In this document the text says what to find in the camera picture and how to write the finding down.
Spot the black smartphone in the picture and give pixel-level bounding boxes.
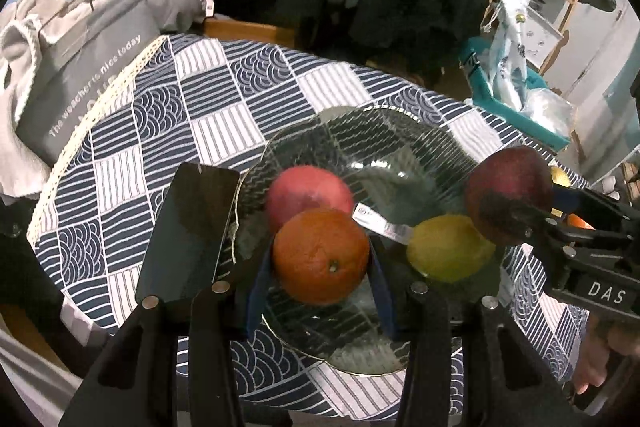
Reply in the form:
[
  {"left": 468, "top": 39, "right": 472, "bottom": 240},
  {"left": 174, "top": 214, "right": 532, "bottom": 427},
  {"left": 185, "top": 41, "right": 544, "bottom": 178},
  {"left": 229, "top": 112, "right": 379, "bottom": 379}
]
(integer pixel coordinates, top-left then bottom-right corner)
[{"left": 135, "top": 163, "right": 242, "bottom": 325}]

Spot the wooden drawer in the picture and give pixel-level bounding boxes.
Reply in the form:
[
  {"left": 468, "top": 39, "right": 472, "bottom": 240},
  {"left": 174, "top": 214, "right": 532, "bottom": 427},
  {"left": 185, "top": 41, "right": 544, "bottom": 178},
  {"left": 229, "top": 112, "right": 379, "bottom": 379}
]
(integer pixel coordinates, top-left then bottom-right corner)
[{"left": 202, "top": 18, "right": 301, "bottom": 44}]

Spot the person's right hand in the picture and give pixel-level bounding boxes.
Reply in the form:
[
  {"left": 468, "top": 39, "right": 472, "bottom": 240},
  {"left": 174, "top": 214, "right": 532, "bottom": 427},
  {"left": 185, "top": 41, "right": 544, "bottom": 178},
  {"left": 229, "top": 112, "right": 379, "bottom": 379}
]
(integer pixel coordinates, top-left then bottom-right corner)
[{"left": 572, "top": 319, "right": 621, "bottom": 395}]

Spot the yellow mango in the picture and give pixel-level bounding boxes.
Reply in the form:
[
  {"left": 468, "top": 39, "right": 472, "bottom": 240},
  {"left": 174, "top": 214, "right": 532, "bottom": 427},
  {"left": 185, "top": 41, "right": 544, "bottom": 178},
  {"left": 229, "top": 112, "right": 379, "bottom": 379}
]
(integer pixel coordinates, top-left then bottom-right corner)
[{"left": 406, "top": 214, "right": 497, "bottom": 284}]

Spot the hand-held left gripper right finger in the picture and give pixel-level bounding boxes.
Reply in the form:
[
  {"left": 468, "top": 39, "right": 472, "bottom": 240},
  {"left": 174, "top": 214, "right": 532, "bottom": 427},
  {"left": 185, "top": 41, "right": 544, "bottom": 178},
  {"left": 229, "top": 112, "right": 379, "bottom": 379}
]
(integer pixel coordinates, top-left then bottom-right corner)
[{"left": 367, "top": 242, "right": 586, "bottom": 427}]

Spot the white patterned basket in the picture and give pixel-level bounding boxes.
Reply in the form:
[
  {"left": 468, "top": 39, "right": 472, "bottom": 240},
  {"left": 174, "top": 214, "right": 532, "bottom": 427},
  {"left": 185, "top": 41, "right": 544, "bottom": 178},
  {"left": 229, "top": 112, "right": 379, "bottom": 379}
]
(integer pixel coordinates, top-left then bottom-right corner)
[{"left": 520, "top": 0, "right": 566, "bottom": 72}]

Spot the white printed rice bag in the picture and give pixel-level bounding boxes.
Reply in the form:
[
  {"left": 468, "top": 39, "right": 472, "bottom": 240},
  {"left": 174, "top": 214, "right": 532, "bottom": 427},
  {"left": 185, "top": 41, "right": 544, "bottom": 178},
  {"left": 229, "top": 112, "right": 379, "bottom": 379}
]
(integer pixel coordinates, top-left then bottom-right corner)
[{"left": 482, "top": 0, "right": 538, "bottom": 110}]

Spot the blue white patterned tablecloth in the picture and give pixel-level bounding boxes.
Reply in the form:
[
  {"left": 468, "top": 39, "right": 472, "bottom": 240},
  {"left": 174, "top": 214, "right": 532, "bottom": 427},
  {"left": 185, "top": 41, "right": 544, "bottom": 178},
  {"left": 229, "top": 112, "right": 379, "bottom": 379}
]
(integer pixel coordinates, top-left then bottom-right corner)
[{"left": 26, "top": 34, "right": 593, "bottom": 420}]

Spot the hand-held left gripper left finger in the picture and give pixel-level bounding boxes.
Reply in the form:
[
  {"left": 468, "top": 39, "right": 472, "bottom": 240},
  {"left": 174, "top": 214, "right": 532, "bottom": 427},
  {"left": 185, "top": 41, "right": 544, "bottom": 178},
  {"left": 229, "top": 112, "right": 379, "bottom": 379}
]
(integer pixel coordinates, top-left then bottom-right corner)
[{"left": 59, "top": 234, "right": 281, "bottom": 427}]

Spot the clear plastic bag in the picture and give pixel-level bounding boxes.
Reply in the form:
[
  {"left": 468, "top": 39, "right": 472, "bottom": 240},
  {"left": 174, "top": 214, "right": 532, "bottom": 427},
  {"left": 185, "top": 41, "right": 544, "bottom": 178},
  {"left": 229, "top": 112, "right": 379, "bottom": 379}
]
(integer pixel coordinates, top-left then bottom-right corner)
[{"left": 520, "top": 88, "right": 576, "bottom": 140}]

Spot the silver label sticker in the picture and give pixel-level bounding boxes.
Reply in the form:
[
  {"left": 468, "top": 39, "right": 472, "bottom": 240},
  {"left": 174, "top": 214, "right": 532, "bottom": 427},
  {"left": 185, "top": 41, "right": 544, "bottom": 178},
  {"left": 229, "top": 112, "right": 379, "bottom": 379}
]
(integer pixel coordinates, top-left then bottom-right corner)
[{"left": 351, "top": 203, "right": 415, "bottom": 244}]

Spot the bright red apple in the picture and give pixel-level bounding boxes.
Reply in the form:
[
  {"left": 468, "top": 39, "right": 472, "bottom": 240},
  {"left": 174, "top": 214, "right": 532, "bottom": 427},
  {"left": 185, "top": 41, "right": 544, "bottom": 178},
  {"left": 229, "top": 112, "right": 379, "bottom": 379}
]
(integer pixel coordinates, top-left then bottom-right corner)
[{"left": 264, "top": 166, "right": 355, "bottom": 233}]

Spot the clear glass plate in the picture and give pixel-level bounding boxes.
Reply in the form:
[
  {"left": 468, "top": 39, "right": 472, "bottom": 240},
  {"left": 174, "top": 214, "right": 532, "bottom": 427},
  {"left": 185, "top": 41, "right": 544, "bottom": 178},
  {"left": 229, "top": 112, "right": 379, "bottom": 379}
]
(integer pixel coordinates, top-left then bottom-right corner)
[{"left": 231, "top": 106, "right": 503, "bottom": 378}]

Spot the grey fabric storage bag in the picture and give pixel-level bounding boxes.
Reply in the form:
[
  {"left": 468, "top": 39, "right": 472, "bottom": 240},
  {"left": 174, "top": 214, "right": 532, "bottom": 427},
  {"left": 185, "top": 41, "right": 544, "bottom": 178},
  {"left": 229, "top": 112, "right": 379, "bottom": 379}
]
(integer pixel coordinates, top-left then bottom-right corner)
[{"left": 15, "top": 0, "right": 158, "bottom": 165}]

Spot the beige fleece garment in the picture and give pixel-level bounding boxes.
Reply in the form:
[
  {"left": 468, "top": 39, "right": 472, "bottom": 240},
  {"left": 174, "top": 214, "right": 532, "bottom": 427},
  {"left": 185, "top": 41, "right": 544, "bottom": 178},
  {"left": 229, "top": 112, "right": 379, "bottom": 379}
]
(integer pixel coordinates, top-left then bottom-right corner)
[{"left": 0, "top": 0, "right": 68, "bottom": 202}]

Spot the dark red apple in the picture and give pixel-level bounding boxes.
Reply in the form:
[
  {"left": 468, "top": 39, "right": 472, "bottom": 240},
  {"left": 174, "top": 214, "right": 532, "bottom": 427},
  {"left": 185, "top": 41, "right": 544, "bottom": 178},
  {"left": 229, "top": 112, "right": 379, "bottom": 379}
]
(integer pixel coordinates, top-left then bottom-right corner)
[{"left": 464, "top": 146, "right": 555, "bottom": 247}]

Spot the teal plastic basket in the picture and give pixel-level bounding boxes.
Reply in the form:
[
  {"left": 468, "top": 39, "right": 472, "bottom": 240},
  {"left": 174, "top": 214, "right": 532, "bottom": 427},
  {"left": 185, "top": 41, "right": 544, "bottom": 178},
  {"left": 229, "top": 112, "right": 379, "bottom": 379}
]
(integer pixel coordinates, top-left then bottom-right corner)
[{"left": 459, "top": 38, "right": 571, "bottom": 152}]

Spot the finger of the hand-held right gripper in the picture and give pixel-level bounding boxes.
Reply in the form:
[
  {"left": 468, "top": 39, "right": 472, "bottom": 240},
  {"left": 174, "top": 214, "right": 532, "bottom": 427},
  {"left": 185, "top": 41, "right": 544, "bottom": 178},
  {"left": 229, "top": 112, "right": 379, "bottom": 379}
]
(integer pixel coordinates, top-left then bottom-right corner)
[
  {"left": 477, "top": 193, "right": 581, "bottom": 268},
  {"left": 550, "top": 184, "right": 633, "bottom": 233}
]

